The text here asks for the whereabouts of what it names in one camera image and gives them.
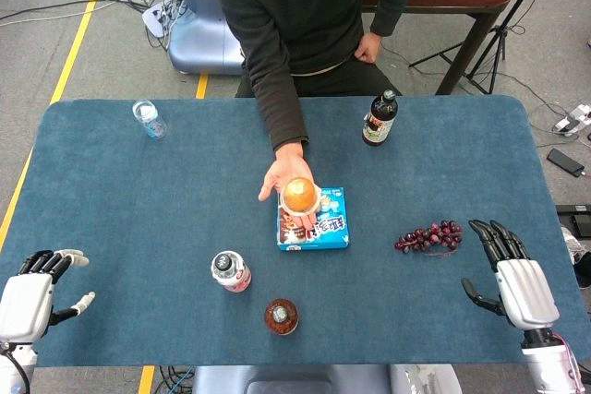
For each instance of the light blue robot base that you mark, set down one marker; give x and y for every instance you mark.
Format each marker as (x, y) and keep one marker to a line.
(198, 39)

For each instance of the black flat box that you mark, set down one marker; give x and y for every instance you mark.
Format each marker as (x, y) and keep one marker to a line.
(575, 215)

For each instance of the pink white drink bottle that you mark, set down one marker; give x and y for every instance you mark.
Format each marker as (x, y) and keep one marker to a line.
(231, 271)

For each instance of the clear plastic water bottle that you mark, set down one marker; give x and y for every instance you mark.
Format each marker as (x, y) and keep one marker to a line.
(151, 122)

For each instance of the person right forearm dark sleeve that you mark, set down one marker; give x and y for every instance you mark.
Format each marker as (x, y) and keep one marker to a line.
(277, 103)

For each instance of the person left hand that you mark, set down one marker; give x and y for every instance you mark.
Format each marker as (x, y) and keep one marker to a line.
(369, 49)

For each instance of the blue felt table cloth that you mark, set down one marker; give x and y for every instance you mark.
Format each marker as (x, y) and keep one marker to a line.
(138, 209)

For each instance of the person torso dark sweater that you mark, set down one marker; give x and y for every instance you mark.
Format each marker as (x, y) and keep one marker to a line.
(300, 11)

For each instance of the person right hand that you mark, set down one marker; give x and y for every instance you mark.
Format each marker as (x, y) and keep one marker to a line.
(286, 165)

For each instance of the blue snack box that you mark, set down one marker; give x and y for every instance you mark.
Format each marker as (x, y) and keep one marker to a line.
(332, 232)

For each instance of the black tripod stand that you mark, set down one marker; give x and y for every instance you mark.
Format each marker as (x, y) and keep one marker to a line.
(503, 29)

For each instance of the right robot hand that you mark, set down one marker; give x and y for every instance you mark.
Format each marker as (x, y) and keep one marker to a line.
(526, 292)

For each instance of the dark red jar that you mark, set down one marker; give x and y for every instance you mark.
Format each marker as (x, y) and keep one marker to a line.
(281, 316)

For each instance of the black smartphone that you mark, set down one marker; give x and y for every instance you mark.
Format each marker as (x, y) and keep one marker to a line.
(565, 162)

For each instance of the purple grape bunch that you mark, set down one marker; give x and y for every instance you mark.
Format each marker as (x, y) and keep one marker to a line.
(429, 236)

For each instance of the yellow jelly cup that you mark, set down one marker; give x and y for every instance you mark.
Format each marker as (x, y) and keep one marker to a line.
(299, 194)

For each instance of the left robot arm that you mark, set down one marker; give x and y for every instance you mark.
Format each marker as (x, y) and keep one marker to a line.
(14, 366)

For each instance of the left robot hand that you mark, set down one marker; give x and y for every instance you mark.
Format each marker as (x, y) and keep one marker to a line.
(23, 302)

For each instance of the dark drink bottle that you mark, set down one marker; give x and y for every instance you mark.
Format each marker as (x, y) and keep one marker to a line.
(379, 122)

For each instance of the white power strip with plugs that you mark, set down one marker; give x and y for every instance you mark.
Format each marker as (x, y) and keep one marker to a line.
(159, 15)

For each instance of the grey blue robot chest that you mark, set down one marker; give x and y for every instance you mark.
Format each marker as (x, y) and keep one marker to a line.
(300, 380)

